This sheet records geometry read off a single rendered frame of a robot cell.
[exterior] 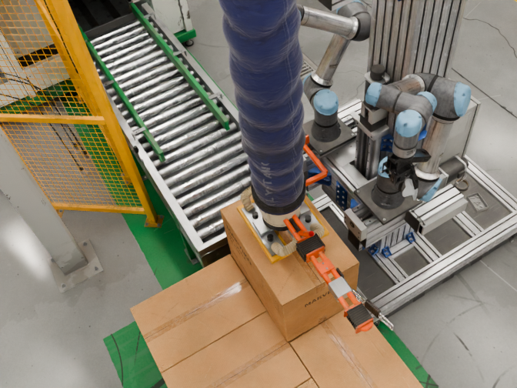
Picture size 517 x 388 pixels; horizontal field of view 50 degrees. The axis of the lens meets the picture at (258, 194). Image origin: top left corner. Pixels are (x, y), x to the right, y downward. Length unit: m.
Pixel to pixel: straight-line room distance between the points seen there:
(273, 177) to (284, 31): 0.65
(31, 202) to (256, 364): 1.53
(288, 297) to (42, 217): 1.62
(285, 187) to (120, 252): 1.95
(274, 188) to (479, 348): 1.78
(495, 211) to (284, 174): 1.91
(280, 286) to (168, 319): 0.72
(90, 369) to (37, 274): 0.82
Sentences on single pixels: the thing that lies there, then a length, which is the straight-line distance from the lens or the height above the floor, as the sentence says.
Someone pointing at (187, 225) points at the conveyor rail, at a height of 0.59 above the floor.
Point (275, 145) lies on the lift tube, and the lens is 1.92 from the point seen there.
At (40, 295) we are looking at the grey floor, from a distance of 3.92.
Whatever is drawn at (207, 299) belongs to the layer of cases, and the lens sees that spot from 2.92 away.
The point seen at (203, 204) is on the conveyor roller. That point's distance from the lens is 3.25.
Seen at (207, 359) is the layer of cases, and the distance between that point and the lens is 2.79.
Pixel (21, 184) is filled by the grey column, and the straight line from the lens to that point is 3.21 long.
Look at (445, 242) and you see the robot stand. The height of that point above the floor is 0.21.
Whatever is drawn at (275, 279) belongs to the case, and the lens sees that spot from 2.47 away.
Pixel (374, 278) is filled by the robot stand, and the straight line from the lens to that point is 3.32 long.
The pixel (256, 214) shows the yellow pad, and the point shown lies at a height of 1.10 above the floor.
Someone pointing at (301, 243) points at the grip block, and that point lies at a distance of 2.26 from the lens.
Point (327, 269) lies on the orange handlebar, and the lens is 2.20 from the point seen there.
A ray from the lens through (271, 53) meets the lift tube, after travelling 1.65.
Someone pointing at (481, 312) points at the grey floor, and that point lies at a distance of 3.57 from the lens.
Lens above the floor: 3.11
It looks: 52 degrees down
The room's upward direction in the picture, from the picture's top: 9 degrees counter-clockwise
